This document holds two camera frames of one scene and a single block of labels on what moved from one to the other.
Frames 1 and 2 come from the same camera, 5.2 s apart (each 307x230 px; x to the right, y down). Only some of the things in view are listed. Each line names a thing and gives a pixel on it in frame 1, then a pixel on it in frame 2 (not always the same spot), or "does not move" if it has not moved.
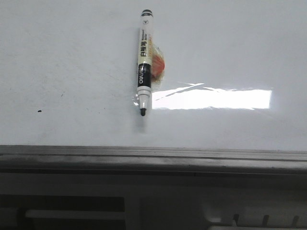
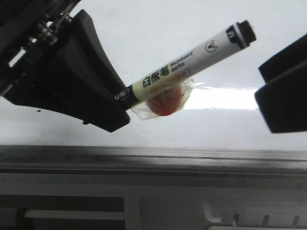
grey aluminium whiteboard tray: [102, 160] does not move
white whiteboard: [235, 78] does not move
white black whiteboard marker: [145, 51] to [242, 34]
